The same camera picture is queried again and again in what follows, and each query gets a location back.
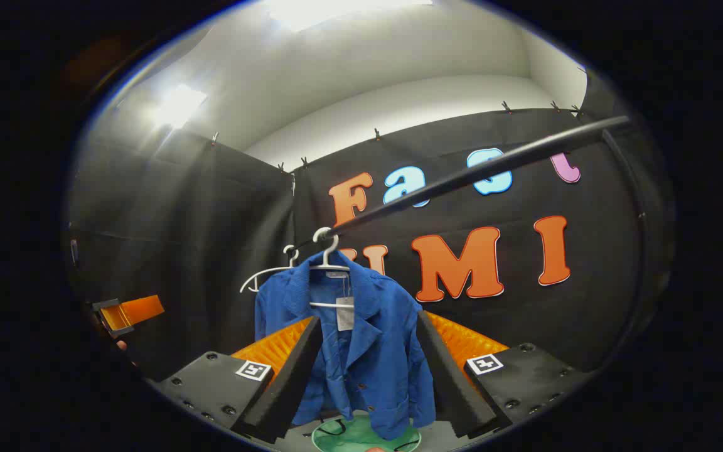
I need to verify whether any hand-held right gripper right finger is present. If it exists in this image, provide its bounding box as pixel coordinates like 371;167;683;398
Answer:
415;311;594;440

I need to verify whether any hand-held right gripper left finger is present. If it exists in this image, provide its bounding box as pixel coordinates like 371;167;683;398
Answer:
154;316;325;444

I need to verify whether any blue corduroy jacket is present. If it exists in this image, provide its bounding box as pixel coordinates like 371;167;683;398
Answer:
254;251;437;441

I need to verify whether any green laundry hamper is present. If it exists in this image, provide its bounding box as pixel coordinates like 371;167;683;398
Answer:
311;411;422;452

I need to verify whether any white clothes hanger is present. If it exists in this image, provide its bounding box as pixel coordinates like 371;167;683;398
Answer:
239;244;300;294
308;227;355;310

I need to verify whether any black clothes rack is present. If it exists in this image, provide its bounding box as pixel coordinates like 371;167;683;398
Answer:
297;116;651;371

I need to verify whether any ceiling light panel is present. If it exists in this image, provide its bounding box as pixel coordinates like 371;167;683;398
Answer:
153;83;209;130

